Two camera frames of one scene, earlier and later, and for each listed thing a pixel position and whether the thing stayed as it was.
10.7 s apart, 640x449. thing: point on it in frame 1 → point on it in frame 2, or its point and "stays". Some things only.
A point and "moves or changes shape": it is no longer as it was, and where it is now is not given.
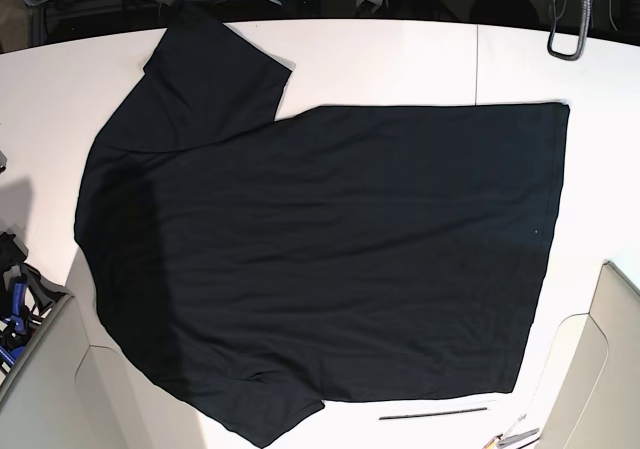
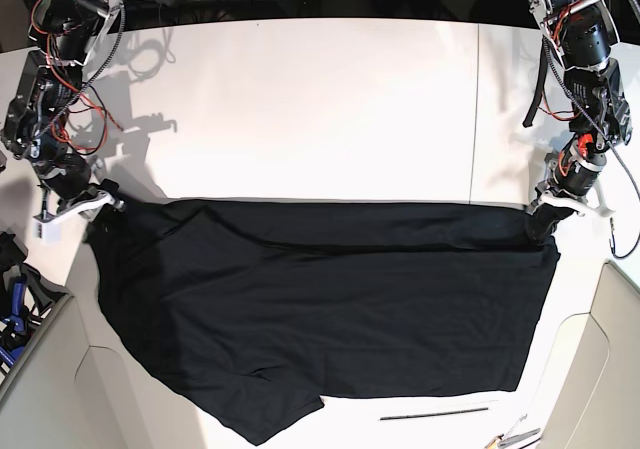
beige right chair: (593, 397) stays
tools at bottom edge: (517, 436) stays
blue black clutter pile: (26, 301) stays
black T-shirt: (255, 268) moves or changes shape
